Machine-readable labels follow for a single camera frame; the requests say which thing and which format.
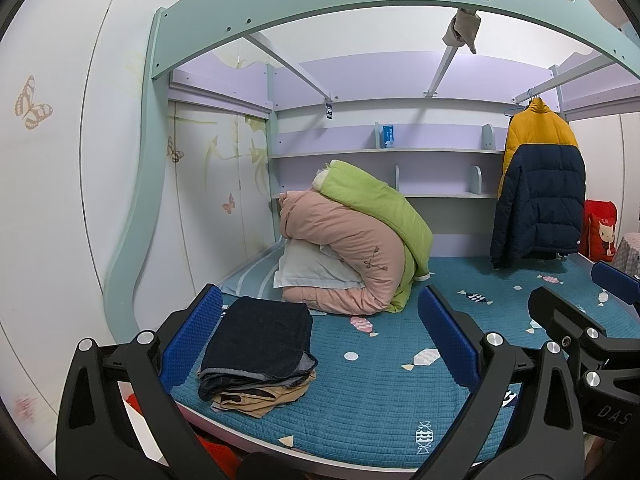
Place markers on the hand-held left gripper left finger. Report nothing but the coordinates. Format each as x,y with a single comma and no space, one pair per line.
192,330

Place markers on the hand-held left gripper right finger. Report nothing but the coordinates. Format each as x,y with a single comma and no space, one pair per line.
445,340

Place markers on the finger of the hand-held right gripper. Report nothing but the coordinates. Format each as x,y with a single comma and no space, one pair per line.
617,282
555,310

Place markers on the dark blue denim jeans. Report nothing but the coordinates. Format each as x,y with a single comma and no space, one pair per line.
260,340

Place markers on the light blue clothes hanger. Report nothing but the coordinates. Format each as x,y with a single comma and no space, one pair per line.
511,110

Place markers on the pink checked cloth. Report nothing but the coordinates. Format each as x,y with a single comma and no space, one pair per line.
629,255

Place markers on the red cartoon bag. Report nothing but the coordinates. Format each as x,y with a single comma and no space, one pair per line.
600,230

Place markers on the striped blue bed sheet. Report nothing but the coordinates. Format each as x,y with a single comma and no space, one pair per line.
250,280

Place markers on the blue quilted bed mat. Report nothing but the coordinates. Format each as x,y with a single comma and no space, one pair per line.
380,400

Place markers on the khaki folded pants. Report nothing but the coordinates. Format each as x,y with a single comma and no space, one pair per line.
260,397

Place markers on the navy and yellow puffer jacket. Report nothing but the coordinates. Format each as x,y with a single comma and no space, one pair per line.
542,185

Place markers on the white pillow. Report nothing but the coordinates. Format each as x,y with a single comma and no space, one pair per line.
305,267

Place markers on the red cloth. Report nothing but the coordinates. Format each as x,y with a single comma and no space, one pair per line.
220,460

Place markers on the pink quilt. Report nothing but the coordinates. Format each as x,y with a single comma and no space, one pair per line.
345,240

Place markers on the green quilt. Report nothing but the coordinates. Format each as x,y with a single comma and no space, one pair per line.
380,205

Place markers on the small blue box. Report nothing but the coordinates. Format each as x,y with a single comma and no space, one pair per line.
387,136

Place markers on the dark blue hanging tag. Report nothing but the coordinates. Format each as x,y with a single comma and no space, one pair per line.
328,110

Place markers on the white metal support bar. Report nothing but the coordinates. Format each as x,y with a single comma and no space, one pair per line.
290,62
442,70

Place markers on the purple shelf unit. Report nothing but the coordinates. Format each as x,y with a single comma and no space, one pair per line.
350,80

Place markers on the beige hanging cloth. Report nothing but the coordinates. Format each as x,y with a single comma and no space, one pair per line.
462,30

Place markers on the small butterfly wall sticker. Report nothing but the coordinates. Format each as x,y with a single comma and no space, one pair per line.
175,150
228,203

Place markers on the green plant wall decal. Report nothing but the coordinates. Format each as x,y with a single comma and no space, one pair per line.
257,155

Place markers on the metal clothes rail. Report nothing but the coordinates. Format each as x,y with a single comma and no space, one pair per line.
542,85

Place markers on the large butterfly wall sticker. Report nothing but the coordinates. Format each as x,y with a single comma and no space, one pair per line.
32,102

